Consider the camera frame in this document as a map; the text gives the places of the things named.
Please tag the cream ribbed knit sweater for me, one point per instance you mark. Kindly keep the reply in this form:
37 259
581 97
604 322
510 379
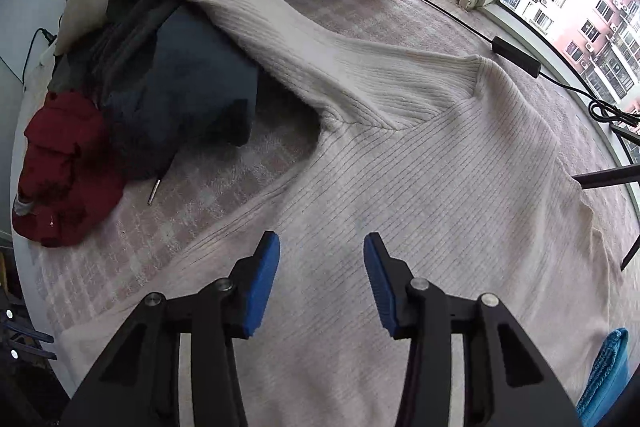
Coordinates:
425 157

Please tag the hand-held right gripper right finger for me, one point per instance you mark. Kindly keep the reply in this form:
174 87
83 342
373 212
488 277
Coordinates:
382 287

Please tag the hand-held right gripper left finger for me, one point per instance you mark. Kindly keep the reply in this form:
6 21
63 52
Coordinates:
260 287

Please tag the dark red garment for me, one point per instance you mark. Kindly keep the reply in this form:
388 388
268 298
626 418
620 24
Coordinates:
65 167

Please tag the small black tripod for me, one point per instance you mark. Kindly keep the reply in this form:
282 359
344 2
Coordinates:
610 177

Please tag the pink plaid mat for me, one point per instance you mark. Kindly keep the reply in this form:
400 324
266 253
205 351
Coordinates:
210 202

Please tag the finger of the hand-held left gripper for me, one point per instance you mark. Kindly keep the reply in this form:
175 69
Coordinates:
35 336

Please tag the blue garment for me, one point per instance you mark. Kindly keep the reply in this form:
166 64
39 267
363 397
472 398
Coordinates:
605 382

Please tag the black padded jacket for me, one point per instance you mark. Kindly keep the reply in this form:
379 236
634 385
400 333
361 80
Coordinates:
190 82

